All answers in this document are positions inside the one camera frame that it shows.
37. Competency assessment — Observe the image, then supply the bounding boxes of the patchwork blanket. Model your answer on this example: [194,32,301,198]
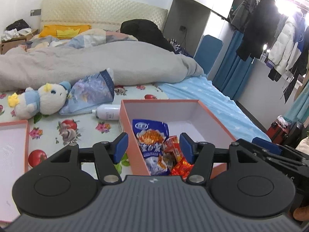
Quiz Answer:
[19,29,138,52]

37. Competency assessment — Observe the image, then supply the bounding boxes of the yellow pillow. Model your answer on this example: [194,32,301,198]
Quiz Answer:
[39,25,92,39]

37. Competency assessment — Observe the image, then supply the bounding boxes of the grey duvet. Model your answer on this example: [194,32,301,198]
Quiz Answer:
[1,41,204,92]

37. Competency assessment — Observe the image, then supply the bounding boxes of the blue white snack bag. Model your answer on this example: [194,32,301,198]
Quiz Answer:
[132,119,169,176]

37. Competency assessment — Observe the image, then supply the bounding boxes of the white lotion bottle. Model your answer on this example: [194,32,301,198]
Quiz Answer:
[92,104,121,120]

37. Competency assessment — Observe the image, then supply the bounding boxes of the floral bed sheet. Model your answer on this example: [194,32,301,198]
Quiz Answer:
[0,75,272,182]

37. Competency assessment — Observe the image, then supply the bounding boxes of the red suitcase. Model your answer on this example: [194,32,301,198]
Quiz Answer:
[266,121,289,145]

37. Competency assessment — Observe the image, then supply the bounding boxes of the blue curtain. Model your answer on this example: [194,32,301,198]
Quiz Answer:
[212,30,254,101]

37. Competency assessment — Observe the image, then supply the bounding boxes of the person's right hand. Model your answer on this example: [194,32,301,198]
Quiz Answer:
[293,206,309,222]

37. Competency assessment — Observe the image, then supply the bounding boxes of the pink box lid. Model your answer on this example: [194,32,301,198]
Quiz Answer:
[1,120,29,223]

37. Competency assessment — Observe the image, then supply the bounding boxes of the red clear spicy snack pack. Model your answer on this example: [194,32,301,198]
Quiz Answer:
[163,136,183,162]

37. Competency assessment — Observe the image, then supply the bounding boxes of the facial tissue pack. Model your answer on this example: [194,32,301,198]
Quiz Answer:
[59,68,115,115]

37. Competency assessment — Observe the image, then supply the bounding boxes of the small red foil packet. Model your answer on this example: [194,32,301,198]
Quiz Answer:
[170,157,194,180]

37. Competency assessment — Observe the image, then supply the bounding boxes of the white blue plush duck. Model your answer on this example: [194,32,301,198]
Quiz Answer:
[8,81,71,120]

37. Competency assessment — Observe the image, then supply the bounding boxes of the cream padded headboard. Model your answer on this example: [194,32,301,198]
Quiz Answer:
[40,0,168,31]

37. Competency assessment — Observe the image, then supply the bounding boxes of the white wardrobe shelf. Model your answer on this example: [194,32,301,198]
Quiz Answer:
[163,0,234,55]

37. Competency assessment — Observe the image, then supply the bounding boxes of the pink cardboard box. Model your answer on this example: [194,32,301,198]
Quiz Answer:
[119,100,236,176]

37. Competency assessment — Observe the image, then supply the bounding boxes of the hanging clothes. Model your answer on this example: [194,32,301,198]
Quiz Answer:
[230,0,309,124]

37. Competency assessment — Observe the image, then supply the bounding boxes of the blue chair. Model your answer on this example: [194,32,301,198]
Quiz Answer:
[194,35,223,75]

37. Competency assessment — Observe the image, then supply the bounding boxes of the black clothing pile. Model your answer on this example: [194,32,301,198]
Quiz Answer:
[120,19,174,52]

